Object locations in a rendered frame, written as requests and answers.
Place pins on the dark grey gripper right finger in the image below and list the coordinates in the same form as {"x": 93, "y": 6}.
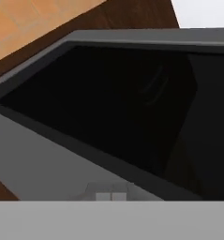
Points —
{"x": 119, "y": 196}

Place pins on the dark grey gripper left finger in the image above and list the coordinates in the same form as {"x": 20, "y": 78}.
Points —
{"x": 102, "y": 196}

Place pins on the black glass microwave door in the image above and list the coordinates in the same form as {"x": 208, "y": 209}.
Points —
{"x": 116, "y": 109}

